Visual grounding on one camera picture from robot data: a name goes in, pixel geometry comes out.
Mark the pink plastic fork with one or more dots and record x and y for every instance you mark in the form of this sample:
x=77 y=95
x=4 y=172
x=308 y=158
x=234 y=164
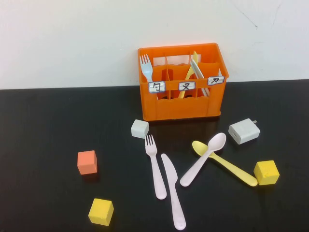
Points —
x=154 y=166

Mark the pink plastic spoon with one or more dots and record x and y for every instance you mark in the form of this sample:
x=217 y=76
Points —
x=217 y=141

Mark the pink plastic knife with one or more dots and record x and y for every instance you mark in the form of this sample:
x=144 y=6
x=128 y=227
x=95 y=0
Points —
x=172 y=183

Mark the yellow plastic spoon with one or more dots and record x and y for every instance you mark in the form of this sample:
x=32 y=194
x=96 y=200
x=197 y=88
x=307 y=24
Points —
x=231 y=169

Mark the orange plastic cutlery holder crate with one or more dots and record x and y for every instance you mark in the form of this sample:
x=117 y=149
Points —
x=181 y=108

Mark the grey-white cube block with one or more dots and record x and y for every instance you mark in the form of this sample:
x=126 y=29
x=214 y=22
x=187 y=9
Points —
x=139 y=129

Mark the paper label with spoon character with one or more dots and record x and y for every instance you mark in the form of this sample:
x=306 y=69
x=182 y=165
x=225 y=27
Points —
x=157 y=87

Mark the paper label with fork character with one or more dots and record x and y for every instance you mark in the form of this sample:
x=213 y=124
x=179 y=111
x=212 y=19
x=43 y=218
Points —
x=186 y=86

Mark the light blue plastic fork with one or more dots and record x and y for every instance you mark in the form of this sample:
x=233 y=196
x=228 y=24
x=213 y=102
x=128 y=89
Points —
x=146 y=70

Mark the yellow plastic fork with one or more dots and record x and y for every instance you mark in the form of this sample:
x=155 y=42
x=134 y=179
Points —
x=190 y=70

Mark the grey-white plastic knife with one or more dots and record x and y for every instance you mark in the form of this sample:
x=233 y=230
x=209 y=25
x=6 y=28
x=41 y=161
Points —
x=196 y=70

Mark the paper label with knife character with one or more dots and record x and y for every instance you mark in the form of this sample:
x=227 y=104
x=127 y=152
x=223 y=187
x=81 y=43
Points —
x=215 y=80

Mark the orange cube block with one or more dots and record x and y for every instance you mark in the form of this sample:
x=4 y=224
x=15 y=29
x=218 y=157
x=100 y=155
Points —
x=87 y=162

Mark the yellow cube block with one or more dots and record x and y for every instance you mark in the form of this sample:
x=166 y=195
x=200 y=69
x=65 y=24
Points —
x=100 y=212
x=265 y=172

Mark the white USB wall charger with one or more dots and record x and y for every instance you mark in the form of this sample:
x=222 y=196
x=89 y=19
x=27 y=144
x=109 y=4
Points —
x=243 y=131

